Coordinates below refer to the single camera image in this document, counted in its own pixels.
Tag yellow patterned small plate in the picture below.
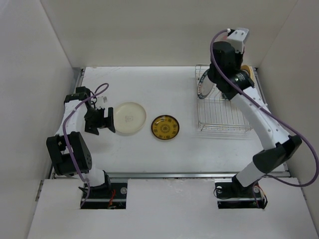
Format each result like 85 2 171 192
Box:
151 115 180 140

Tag white blue rimmed plate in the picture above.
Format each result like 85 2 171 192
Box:
197 69 215 100

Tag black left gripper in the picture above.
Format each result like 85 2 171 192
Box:
84 107 114 135

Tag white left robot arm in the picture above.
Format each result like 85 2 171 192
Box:
46 87 116 183

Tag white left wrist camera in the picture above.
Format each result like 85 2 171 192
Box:
96 96 108 109

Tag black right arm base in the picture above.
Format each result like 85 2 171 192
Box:
213 181 268 210

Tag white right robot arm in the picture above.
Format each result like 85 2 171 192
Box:
208 41 302 196

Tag cream white plate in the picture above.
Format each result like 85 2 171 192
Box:
114 102 147 135

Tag metal wire dish rack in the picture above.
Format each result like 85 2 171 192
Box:
195 64 252 133

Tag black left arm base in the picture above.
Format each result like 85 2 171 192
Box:
79 181 128 210

